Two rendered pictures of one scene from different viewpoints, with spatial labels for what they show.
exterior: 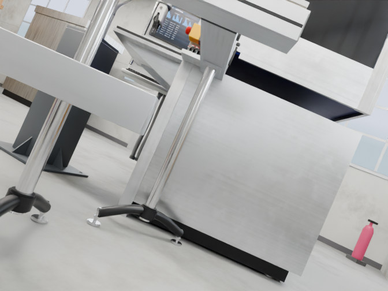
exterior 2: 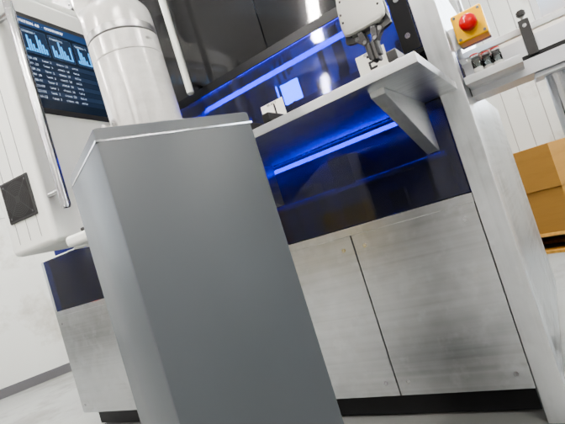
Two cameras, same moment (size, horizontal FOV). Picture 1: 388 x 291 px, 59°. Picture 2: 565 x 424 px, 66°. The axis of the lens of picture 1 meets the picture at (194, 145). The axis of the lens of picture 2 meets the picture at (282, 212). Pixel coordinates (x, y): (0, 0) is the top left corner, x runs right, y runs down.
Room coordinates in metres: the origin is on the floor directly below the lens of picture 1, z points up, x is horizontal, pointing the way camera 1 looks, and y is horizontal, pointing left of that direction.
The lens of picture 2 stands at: (1.68, 1.42, 0.65)
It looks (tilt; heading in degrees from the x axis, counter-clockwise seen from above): 2 degrees up; 300
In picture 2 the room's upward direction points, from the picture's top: 17 degrees counter-clockwise
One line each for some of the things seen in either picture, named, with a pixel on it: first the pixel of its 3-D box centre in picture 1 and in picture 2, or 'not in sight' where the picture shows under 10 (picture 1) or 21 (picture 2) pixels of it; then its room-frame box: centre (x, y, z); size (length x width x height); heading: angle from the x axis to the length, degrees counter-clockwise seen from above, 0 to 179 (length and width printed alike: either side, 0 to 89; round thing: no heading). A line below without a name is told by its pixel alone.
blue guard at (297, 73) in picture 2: not in sight; (164, 146); (2.80, 0.21, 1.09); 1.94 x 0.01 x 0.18; 179
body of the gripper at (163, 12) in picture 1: (160, 14); (360, 6); (1.90, 0.46, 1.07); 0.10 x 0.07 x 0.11; 179
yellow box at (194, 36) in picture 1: (197, 34); (471, 27); (1.72, 0.21, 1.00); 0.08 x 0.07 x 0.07; 89
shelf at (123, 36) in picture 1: (162, 64); (309, 135); (2.14, 0.39, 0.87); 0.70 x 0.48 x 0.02; 179
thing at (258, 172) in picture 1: (223, 166); (282, 278); (2.79, -0.29, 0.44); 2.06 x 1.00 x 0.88; 179
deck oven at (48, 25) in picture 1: (63, 68); not in sight; (6.54, 2.86, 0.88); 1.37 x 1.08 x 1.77; 65
